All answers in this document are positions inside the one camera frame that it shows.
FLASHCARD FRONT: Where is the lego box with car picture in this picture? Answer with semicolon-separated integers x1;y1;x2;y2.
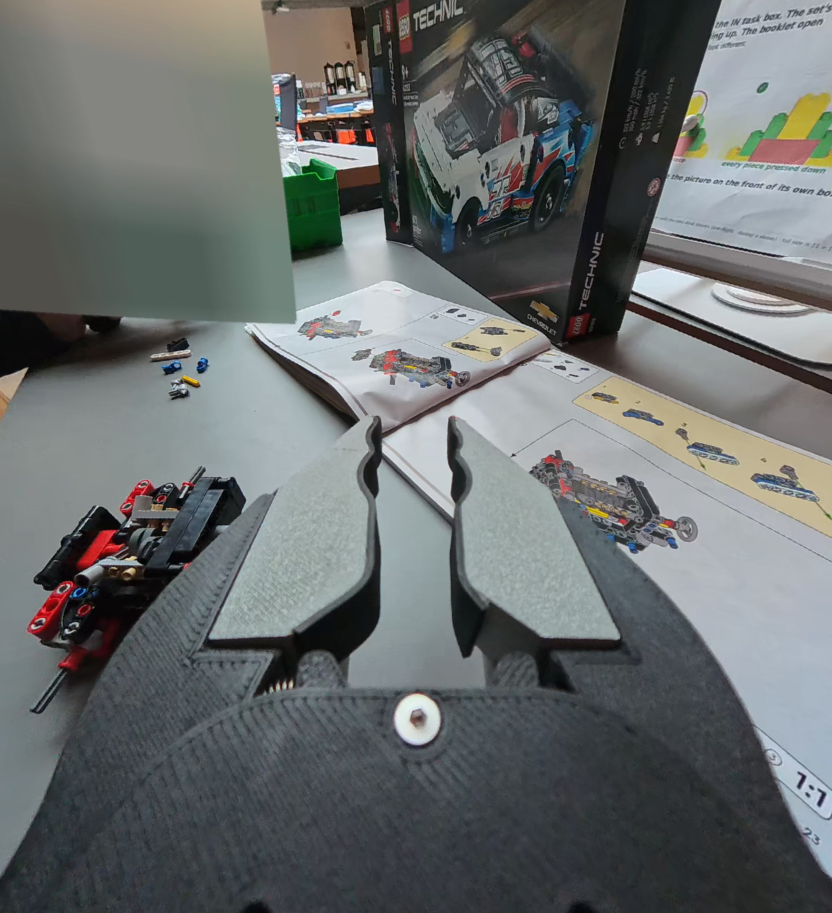
393;0;724;345

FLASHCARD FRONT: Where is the wooden background table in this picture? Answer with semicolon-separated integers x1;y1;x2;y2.
293;139;383;215

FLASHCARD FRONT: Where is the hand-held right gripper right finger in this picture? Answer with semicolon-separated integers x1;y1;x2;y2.
446;416;621;660

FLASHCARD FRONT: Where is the monitor with task instructions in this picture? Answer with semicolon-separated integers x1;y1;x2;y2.
644;0;832;315

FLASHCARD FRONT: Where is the lego instruction booklet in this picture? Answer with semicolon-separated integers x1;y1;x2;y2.
245;280;832;885

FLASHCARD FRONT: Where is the white flat stand base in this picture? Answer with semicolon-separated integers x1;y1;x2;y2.
632;267;832;366

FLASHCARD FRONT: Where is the partly built lego car chassis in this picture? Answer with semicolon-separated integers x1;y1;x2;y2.
27;467;247;714

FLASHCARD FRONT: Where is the green plastic bin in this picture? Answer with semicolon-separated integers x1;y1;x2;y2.
282;158;343;254

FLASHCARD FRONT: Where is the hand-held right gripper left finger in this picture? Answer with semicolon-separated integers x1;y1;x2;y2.
205;416;383;664

